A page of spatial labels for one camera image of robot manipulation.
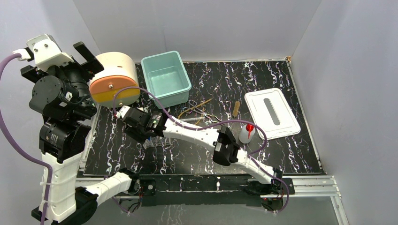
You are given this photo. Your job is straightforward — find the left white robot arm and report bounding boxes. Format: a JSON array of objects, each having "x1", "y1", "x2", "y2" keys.
[{"x1": 21, "y1": 37, "x2": 140, "y2": 225}]

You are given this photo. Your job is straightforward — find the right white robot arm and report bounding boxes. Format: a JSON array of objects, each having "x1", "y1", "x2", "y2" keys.
[{"x1": 115, "y1": 105, "x2": 283, "y2": 194}]

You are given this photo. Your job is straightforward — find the clear test tube rack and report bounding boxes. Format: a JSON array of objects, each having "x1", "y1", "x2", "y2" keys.
[{"x1": 143, "y1": 136, "x2": 171, "y2": 149}]

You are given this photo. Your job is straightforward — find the white orange yellow cylinder device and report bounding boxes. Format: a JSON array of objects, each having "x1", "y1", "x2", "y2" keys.
[{"x1": 89, "y1": 52, "x2": 139, "y2": 108}]

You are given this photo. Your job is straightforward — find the metal tongs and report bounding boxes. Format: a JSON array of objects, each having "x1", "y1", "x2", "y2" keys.
[{"x1": 188, "y1": 100, "x2": 222, "y2": 123}]

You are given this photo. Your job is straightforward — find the teal plastic bin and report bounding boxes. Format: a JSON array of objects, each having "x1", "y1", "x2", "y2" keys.
[{"x1": 141, "y1": 51, "x2": 192, "y2": 109}]

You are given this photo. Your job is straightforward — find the tan rubber band loop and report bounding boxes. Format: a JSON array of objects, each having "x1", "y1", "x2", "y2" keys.
[{"x1": 177, "y1": 98, "x2": 214, "y2": 125}]

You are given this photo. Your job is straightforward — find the white squeeze bottle red cap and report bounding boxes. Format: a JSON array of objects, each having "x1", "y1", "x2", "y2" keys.
[{"x1": 239, "y1": 124, "x2": 256, "y2": 144}]

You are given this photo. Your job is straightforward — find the white plastic bin lid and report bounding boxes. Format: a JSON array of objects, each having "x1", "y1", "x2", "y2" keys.
[{"x1": 245, "y1": 88, "x2": 301, "y2": 140}]

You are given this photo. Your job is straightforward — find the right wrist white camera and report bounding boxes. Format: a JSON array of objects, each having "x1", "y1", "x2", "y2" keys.
[{"x1": 115, "y1": 105, "x2": 131, "y2": 119}]

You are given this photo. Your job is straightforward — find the wrist white camera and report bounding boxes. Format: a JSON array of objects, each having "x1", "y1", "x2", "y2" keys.
[
  {"x1": 12, "y1": 34, "x2": 74, "y2": 72},
  {"x1": 115, "y1": 105, "x2": 131, "y2": 119}
]

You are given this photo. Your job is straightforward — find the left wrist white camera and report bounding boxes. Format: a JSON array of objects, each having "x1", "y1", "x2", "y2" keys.
[{"x1": 12, "y1": 34, "x2": 74, "y2": 72}]

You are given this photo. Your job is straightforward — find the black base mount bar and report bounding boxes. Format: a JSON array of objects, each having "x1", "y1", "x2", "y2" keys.
[{"x1": 126, "y1": 174, "x2": 295, "y2": 209}]

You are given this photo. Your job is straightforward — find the aluminium frame rail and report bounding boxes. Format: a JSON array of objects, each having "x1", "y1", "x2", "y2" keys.
[{"x1": 62, "y1": 175, "x2": 343, "y2": 199}]

